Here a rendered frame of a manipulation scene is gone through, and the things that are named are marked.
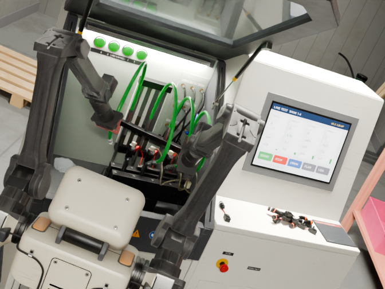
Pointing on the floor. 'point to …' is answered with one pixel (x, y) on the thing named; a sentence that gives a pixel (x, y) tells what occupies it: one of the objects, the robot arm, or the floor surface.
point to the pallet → (18, 95)
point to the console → (246, 94)
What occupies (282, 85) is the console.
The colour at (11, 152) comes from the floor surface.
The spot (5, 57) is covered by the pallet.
